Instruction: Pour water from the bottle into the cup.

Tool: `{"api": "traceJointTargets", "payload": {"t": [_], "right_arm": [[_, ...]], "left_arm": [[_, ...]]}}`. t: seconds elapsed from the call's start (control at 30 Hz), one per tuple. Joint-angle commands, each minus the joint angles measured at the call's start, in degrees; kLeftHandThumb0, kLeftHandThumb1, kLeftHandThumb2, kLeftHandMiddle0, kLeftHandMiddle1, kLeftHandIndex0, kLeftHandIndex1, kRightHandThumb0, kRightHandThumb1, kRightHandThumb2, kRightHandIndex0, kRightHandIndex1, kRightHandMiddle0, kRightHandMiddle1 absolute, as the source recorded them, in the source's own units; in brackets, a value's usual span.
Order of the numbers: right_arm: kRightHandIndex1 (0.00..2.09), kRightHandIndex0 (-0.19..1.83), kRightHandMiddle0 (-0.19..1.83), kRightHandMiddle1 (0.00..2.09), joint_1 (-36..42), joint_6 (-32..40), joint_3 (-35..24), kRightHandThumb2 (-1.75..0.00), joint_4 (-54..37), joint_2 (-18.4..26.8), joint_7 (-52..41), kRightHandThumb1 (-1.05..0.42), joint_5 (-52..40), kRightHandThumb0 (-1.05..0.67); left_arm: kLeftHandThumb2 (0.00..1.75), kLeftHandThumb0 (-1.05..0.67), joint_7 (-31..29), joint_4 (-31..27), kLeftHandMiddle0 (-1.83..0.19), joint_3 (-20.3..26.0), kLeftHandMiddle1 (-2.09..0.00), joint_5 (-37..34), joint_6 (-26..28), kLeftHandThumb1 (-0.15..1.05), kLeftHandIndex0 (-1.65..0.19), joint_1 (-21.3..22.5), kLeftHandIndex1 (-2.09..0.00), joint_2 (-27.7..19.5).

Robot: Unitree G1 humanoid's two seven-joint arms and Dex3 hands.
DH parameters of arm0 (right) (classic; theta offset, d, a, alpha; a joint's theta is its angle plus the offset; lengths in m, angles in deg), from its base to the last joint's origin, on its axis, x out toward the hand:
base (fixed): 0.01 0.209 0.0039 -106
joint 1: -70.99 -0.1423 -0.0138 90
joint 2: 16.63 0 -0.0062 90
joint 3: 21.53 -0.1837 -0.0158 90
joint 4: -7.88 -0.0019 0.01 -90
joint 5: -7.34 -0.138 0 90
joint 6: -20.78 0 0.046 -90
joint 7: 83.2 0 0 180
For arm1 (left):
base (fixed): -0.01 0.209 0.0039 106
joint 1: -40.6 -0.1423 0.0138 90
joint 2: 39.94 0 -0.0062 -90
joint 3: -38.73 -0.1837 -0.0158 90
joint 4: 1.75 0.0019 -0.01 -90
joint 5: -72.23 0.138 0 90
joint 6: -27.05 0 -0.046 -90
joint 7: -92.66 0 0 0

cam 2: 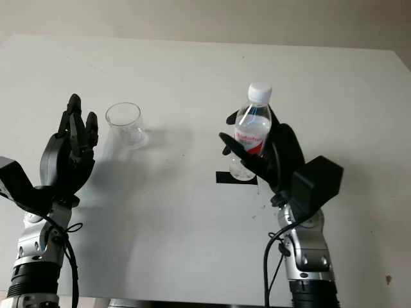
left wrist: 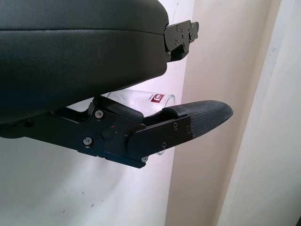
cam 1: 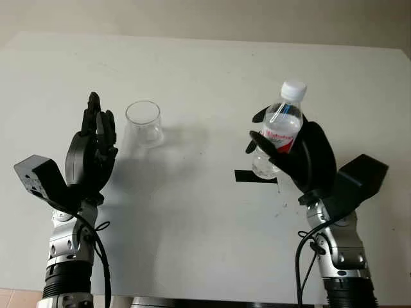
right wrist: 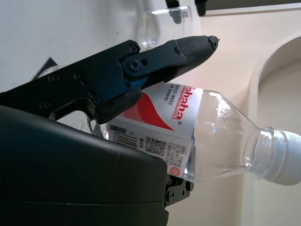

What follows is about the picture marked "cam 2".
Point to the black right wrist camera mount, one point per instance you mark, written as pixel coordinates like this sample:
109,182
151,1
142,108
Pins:
318,183

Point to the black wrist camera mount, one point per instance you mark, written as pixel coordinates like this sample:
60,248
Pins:
16,189
318,183

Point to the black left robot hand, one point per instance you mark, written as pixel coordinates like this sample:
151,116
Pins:
61,160

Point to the black tape strip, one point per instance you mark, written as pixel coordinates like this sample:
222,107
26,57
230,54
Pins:
223,178

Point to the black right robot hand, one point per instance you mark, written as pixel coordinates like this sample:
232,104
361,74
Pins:
287,154

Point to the dark grey robot torso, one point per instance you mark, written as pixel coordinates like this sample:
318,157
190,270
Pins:
128,304

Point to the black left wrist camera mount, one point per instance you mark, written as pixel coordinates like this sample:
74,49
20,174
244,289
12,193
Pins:
16,189

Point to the clear plastic cup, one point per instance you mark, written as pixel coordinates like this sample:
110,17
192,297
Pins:
123,122

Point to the clear water bottle red label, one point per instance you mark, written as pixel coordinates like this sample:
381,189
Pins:
253,128

